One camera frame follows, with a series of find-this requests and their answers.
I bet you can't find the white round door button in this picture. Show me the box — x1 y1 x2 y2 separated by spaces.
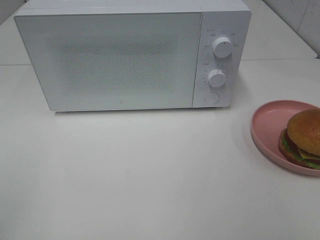
204 92 220 105

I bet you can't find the white round knob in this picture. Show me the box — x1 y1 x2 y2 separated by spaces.
211 35 233 58
207 69 226 88

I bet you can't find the pink round plate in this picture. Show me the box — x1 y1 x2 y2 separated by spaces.
250 100 320 177

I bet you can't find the burger with lettuce and cheese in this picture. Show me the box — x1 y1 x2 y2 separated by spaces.
278 108 320 170

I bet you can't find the white microwave door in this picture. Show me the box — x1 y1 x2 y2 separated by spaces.
15 13 202 112

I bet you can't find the white microwave oven body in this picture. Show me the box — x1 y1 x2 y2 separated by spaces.
14 0 252 111

